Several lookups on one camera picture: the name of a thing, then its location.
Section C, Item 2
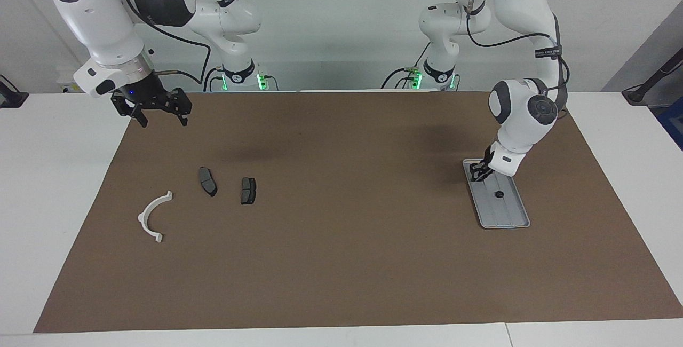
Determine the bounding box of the silver metal tray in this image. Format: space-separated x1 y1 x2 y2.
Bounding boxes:
462 159 531 229

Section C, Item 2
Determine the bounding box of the elongated grey brake pad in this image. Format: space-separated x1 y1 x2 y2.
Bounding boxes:
198 167 218 198

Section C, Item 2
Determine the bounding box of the white power box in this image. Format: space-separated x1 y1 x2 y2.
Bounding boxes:
56 68 89 94

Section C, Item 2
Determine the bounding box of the rectangular dark brake pad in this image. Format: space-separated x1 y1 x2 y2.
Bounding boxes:
240 177 258 206

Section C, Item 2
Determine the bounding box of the black table clamp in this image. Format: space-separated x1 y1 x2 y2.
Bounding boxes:
0 74 30 108

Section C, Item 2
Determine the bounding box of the brown table mat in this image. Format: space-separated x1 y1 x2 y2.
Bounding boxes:
33 91 683 334

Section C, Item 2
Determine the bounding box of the blue object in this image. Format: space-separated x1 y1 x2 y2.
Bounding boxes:
657 96 683 151

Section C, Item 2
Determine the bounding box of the black right base cable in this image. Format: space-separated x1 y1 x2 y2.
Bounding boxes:
203 66 225 92

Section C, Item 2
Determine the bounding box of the black base cable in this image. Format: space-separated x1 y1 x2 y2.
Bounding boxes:
203 66 225 92
380 43 431 90

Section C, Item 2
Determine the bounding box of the white semicircular plastic bracket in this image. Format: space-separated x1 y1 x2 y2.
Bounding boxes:
138 191 174 243

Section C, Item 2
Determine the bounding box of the black left base cable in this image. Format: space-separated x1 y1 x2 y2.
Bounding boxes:
380 43 431 90

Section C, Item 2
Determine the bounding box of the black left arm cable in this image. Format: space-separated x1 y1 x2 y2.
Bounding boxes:
465 0 570 121

